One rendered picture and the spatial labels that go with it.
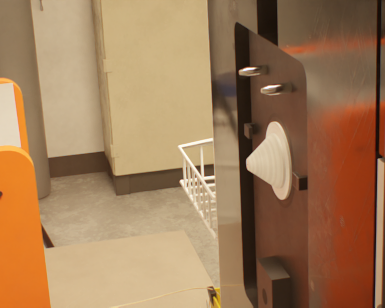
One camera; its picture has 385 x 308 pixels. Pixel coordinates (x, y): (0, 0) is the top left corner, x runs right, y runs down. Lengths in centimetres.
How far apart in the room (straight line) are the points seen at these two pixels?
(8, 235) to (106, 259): 69
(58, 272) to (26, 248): 63
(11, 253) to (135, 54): 278
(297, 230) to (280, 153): 6
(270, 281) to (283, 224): 5
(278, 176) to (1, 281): 48
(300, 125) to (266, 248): 17
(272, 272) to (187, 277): 90
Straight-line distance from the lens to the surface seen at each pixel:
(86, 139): 425
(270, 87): 65
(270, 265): 75
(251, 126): 76
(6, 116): 117
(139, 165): 392
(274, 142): 69
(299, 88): 64
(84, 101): 420
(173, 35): 381
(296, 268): 71
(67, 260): 173
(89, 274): 167
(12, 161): 102
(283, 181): 69
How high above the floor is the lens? 144
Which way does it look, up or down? 19 degrees down
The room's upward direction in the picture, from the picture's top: 3 degrees counter-clockwise
